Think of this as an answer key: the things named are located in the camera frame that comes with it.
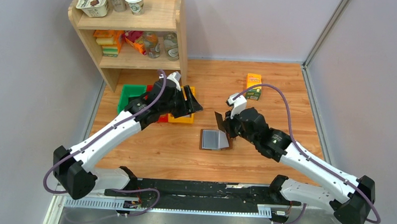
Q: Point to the aluminium frame rail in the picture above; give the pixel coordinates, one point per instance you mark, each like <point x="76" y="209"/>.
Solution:
<point x="122" y="205"/>

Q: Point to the orange pink snack bag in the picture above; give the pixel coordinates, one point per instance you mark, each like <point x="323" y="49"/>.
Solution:
<point x="135" y="39"/>

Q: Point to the glass jar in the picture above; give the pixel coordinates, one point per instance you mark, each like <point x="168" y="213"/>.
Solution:
<point x="151" y="44"/>
<point x="171" y="46"/>

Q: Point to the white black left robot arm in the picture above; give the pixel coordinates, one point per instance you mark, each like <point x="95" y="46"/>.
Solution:
<point x="75" y="167"/>

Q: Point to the left glass jar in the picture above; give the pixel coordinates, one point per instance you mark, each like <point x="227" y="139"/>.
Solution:
<point x="151" y="44"/>

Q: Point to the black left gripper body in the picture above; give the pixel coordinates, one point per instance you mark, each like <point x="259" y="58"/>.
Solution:
<point x="165" y="108"/>

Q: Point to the right white lidded cup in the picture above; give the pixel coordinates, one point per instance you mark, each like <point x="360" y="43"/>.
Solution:
<point x="136" y="6"/>

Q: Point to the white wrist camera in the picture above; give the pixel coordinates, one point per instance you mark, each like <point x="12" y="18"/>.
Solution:
<point x="175" y="78"/>
<point x="237" y="102"/>

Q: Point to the orange green carton box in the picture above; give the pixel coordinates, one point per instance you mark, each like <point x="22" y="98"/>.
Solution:
<point x="255" y="93"/>

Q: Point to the brown leather card holder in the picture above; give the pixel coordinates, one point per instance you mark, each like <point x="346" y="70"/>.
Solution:
<point x="214" y="139"/>

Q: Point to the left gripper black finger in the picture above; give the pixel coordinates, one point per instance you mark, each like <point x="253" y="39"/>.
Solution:
<point x="180" y="109"/>
<point x="191" y="103"/>

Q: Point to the stack of sponges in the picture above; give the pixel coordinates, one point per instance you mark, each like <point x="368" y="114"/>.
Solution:
<point x="111" y="41"/>

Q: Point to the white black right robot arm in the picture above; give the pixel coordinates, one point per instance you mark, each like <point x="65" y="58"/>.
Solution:
<point x="315" y="174"/>

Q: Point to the green plastic bin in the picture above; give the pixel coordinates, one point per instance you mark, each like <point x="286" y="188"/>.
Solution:
<point x="129" y="91"/>

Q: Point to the yellow plastic bin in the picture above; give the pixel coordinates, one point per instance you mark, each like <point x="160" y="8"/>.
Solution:
<point x="184" y="119"/>

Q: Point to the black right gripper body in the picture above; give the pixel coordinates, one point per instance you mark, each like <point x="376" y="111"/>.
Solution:
<point x="239" y="132"/>

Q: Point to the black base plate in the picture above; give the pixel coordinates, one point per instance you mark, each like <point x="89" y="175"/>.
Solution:
<point x="204" y="196"/>

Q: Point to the right glass jar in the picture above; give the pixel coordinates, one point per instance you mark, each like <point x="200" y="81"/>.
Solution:
<point x="171" y="46"/>

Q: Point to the dark credit card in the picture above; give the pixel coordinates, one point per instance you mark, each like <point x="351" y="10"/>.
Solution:
<point x="221" y="124"/>

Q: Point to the wooden shelf unit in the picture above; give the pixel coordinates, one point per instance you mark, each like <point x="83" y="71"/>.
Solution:
<point x="160" y="16"/>

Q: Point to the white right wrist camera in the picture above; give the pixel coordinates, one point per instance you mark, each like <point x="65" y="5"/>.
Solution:
<point x="237" y="102"/>

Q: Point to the red plastic bin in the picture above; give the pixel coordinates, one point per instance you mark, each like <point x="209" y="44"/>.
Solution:
<point x="164" y="117"/>

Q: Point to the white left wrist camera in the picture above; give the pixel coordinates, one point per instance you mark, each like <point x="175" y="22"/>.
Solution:
<point x="175" y="78"/>

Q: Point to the yoghurt tub with chocolate label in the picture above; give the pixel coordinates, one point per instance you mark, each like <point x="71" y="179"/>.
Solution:
<point x="93" y="8"/>

